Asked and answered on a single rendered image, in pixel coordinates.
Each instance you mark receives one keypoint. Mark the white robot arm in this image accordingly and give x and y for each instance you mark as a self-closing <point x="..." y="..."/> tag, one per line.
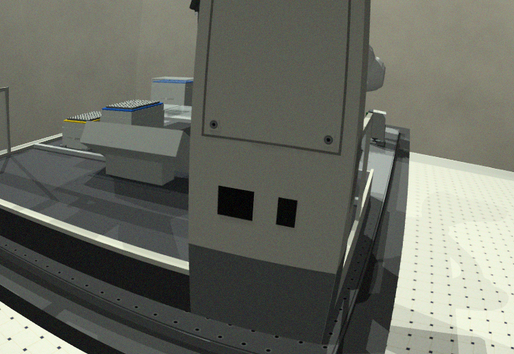
<point x="376" y="72"/>

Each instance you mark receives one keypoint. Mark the white ready key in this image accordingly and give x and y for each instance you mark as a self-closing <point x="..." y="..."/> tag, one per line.
<point x="378" y="126"/>

